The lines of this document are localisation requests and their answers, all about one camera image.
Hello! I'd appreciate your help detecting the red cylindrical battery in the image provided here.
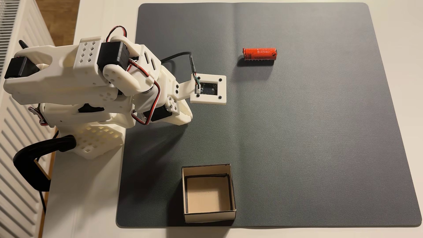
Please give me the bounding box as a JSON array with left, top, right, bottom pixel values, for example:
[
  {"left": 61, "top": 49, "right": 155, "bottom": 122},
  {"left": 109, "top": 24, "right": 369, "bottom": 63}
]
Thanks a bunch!
[{"left": 243, "top": 48, "right": 278, "bottom": 62}]

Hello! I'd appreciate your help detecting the dark grey table mat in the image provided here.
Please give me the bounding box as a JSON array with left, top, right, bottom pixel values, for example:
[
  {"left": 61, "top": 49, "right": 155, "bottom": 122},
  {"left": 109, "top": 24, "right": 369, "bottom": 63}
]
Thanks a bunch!
[{"left": 116, "top": 3, "right": 422, "bottom": 229}]

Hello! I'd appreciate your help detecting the white framed camera module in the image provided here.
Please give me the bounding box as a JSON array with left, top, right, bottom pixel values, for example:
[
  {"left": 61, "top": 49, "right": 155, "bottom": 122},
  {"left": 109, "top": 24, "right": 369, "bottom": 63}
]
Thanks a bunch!
[{"left": 176, "top": 74, "right": 227, "bottom": 105}]

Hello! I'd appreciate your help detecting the red black servo wire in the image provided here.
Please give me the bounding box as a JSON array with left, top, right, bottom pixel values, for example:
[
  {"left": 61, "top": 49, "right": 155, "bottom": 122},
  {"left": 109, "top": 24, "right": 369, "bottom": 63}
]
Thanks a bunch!
[{"left": 127, "top": 59, "right": 162, "bottom": 126}]

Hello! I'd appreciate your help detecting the white radiator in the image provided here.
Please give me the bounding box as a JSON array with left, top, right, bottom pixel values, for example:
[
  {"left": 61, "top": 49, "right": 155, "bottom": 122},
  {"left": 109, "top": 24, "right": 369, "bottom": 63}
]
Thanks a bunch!
[{"left": 0, "top": 0, "right": 57, "bottom": 238}]

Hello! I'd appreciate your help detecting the small open cardboard box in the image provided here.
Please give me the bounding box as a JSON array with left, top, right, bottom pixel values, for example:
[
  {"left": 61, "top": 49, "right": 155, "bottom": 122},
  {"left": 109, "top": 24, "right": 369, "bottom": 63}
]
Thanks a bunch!
[{"left": 181, "top": 164, "right": 237, "bottom": 224}]

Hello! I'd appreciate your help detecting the thin black hanging cable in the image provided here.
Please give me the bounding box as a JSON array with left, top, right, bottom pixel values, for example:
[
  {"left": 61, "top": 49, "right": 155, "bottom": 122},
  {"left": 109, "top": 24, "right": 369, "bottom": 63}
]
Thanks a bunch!
[{"left": 35, "top": 130, "right": 60, "bottom": 216}]

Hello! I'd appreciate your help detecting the black table clamp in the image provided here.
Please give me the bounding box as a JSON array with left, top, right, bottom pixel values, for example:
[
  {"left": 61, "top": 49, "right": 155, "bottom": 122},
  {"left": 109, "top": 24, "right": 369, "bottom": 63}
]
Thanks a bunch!
[{"left": 13, "top": 134, "right": 77, "bottom": 192}]

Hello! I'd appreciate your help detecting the black camera cable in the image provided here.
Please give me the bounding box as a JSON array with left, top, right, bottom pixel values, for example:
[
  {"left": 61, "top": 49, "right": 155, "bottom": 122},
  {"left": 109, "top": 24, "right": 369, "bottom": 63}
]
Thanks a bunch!
[{"left": 161, "top": 51, "right": 197, "bottom": 83}]

